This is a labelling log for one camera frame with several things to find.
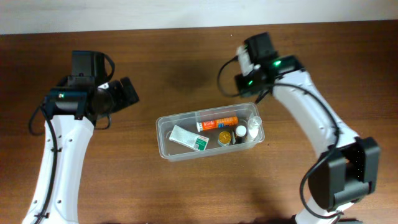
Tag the gold lid balm jar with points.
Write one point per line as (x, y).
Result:
(224, 138)

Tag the white squeeze tube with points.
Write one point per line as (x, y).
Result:
(253, 127)

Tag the black white-capped bottle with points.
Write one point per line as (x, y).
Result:
(239, 134)

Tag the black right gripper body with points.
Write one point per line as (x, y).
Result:
(243, 83)

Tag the clear plastic container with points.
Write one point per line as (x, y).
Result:
(174, 151)

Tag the orange white-capped tube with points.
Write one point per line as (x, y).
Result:
(217, 123)

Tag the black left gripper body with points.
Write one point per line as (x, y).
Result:
(125, 91)

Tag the white green medicine box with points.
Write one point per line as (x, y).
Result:
(186, 138)

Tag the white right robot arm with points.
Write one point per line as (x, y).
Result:
(347, 165)

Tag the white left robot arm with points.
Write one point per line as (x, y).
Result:
(71, 110)

